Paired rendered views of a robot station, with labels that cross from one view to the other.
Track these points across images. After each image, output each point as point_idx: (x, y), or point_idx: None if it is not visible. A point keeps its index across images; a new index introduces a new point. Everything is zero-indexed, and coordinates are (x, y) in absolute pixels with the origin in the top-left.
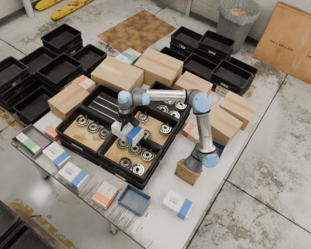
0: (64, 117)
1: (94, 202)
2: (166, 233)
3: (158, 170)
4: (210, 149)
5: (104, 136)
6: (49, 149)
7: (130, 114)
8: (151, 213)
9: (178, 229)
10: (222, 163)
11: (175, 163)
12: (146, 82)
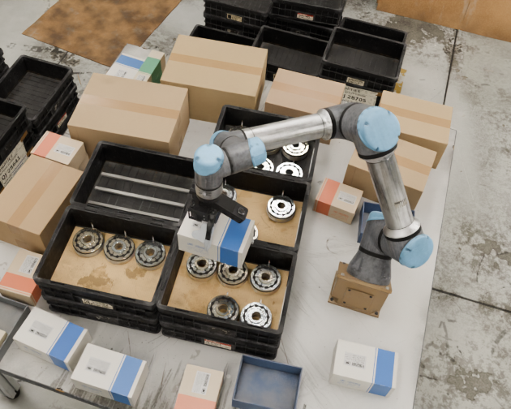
0: (37, 243)
1: None
2: None
3: (294, 304)
4: (411, 228)
5: (153, 260)
6: (28, 330)
7: (223, 195)
8: (313, 404)
9: None
10: None
11: (323, 277)
12: (197, 114)
